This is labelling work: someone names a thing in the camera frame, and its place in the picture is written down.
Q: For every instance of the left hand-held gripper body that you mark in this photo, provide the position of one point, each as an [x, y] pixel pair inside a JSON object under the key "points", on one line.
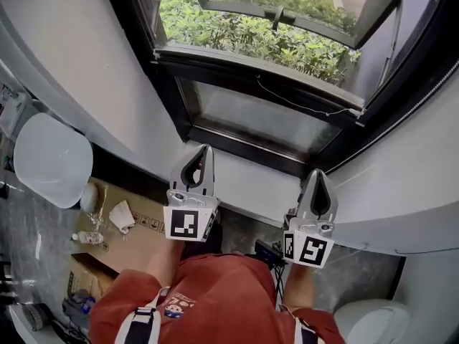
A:
{"points": [[186, 220]]}

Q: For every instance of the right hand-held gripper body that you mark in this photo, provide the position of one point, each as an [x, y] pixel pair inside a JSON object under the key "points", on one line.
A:
{"points": [[308, 242]]}

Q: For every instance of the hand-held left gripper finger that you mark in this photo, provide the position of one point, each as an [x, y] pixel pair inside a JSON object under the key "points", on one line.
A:
{"points": [[209, 177], [177, 183]]}

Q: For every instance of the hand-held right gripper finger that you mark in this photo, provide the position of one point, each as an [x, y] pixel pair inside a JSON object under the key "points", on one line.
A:
{"points": [[306, 203], [331, 203]]}

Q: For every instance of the dark-framed awning window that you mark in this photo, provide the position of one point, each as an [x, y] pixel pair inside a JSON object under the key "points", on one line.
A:
{"points": [[251, 72]]}

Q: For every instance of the person's left forearm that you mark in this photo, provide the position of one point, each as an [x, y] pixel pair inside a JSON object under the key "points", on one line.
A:
{"points": [[163, 262]]}

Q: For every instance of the person's right forearm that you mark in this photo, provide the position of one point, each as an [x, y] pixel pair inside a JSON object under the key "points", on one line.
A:
{"points": [[301, 289]]}

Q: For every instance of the metal window stay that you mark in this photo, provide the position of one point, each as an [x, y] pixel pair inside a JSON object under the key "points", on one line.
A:
{"points": [[391, 45], [160, 13]]}

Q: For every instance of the open glass window sash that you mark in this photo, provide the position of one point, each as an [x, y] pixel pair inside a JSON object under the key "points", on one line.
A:
{"points": [[315, 27]]}

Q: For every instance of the black waist device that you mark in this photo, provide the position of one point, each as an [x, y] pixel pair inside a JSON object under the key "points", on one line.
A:
{"points": [[267, 251]]}

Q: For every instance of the closed cardboard box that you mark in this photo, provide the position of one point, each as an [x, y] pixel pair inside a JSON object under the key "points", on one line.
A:
{"points": [[143, 249]]}

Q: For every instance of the crumpled white cloth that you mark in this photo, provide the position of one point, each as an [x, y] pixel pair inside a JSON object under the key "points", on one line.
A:
{"points": [[122, 215]]}

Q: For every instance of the person's red shirt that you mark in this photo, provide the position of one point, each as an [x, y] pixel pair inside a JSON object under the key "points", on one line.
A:
{"points": [[222, 296]]}

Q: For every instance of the grey rounded pouch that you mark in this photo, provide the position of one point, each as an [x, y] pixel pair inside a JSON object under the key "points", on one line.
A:
{"points": [[89, 197]]}

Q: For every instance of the clear plastic bottle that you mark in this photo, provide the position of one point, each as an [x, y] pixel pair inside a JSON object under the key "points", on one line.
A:
{"points": [[87, 237]]}

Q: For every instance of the white toilet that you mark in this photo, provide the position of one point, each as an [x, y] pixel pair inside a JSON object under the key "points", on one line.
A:
{"points": [[373, 321]]}

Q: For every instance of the open cardboard box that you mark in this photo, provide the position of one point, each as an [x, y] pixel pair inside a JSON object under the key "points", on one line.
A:
{"points": [[86, 278]]}

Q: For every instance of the white bathtub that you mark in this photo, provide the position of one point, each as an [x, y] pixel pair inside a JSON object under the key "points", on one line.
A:
{"points": [[54, 160]]}

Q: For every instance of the grey clothes pile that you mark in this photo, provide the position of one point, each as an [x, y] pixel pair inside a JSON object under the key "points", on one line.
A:
{"points": [[77, 305]]}

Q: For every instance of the green shrub hedge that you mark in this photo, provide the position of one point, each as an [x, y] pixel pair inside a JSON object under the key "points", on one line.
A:
{"points": [[233, 31]]}

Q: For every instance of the woven basket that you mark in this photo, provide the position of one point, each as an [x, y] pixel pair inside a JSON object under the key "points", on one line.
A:
{"points": [[36, 317]]}

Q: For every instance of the black window frame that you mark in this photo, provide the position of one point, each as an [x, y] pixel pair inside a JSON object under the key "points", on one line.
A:
{"points": [[129, 13]]}

